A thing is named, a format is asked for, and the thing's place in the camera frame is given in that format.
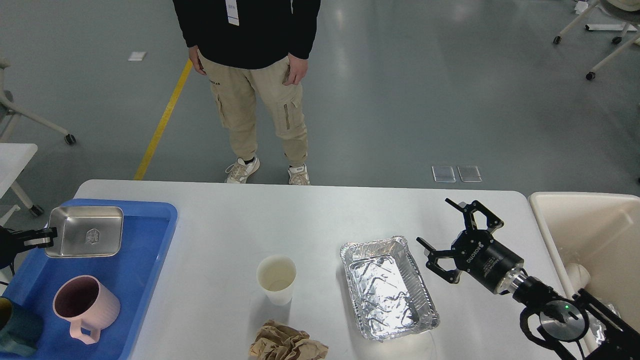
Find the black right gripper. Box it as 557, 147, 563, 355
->
416, 198, 526, 296

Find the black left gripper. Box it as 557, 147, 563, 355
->
0, 227, 58, 269

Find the square stainless steel tray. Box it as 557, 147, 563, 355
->
45, 206, 124, 258

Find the pink ribbed mug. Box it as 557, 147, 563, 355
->
52, 275, 121, 346

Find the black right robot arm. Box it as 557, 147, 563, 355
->
417, 198, 640, 360

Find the floor socket plate right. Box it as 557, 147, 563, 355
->
457, 165, 483, 183

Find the floor socket plate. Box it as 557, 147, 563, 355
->
457, 165, 483, 183
431, 165, 457, 183

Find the floor socket plate left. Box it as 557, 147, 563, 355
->
431, 165, 457, 183

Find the white side table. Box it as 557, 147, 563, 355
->
0, 142, 44, 217

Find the aluminium foil tray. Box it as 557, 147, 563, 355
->
339, 235, 441, 342

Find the teal cup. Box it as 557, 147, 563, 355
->
0, 296, 44, 357

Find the blue plastic tray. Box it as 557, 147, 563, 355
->
3, 198, 178, 360

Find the beige plastic bin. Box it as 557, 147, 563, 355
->
528, 192, 640, 330

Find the white chair left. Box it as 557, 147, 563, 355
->
0, 57, 77, 146

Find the white paper cup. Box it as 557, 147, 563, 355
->
256, 254, 298, 306

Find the white floor label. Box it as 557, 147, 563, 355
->
127, 51, 147, 62

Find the white chair base right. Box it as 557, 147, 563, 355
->
552, 0, 640, 81

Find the crumpled brown paper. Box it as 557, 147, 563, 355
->
249, 319, 329, 360

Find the person in black sweater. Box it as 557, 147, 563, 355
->
173, 0, 322, 186

